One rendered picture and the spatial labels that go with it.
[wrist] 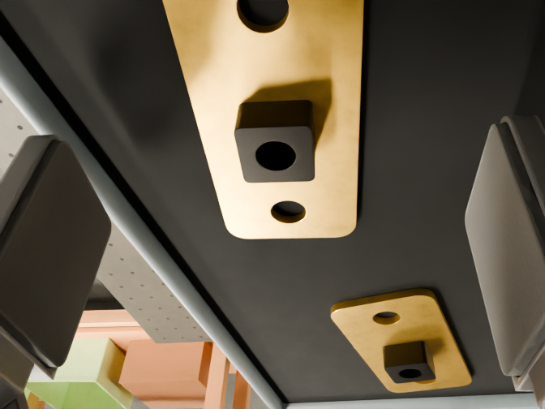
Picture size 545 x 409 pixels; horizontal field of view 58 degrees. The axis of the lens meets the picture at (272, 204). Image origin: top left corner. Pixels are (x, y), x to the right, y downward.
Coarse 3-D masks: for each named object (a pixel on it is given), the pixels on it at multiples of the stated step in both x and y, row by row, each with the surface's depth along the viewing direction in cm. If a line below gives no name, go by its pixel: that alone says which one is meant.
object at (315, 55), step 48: (192, 0) 9; (288, 0) 9; (336, 0) 9; (192, 48) 10; (240, 48) 10; (288, 48) 10; (336, 48) 10; (192, 96) 11; (240, 96) 11; (288, 96) 11; (336, 96) 11; (240, 144) 11; (288, 144) 12; (336, 144) 12; (240, 192) 13; (288, 192) 13; (336, 192) 13
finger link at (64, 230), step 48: (48, 144) 10; (0, 192) 9; (48, 192) 9; (0, 240) 8; (48, 240) 9; (96, 240) 11; (0, 288) 8; (48, 288) 9; (0, 336) 8; (48, 336) 9; (0, 384) 8
